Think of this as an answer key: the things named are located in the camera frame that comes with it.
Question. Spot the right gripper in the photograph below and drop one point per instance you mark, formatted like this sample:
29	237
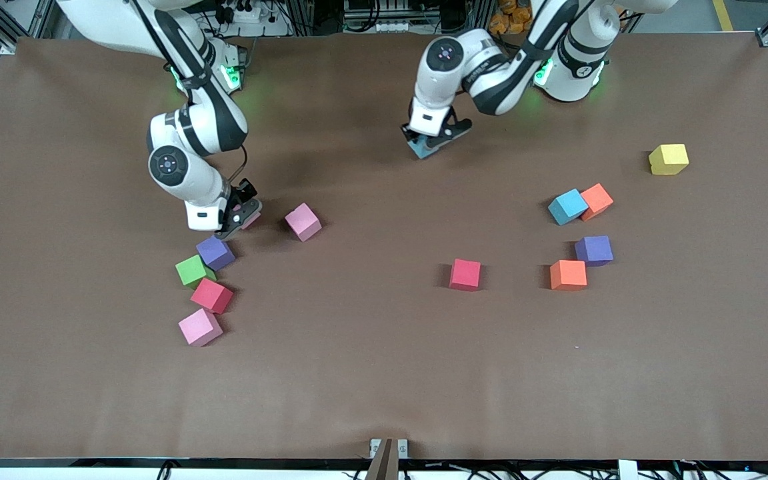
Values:
242	194

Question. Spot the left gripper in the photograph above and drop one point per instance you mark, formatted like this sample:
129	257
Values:
449	120

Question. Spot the blue foam cube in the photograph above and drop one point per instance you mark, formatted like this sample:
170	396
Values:
424	152
567	206

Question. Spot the pink foam cube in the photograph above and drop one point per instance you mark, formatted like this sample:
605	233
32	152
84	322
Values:
252	221
200	326
302	221

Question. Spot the purple foam cube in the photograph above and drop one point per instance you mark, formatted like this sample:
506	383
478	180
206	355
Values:
215	253
594	250

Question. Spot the red foam cube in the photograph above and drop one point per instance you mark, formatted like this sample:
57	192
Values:
464	274
211	295

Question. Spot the orange foam cube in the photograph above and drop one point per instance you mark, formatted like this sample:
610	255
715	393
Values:
598	200
568	274

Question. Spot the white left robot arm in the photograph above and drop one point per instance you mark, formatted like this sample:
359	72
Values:
446	76

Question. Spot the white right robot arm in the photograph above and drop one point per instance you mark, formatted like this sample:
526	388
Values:
187	183

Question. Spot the green foam cube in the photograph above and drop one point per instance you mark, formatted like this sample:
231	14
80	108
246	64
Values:
189	270

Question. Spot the grey electronics rack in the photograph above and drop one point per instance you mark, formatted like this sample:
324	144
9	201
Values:
377	13

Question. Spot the orange lumpy bag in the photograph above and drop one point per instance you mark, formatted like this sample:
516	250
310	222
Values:
507	16

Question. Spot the white power strip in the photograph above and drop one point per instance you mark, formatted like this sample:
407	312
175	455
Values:
254	14

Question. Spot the large table cover sheet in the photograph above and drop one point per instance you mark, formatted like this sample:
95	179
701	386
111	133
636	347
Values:
384	373

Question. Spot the yellow foam cube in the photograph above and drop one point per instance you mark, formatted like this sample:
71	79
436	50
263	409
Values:
668	159

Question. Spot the white label tag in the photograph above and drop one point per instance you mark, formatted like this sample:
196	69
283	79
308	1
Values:
627	470

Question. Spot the small white bracket plates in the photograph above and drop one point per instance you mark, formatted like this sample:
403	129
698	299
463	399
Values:
375	445

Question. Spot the brown camera mount post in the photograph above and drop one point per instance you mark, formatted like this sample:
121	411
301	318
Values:
382	465

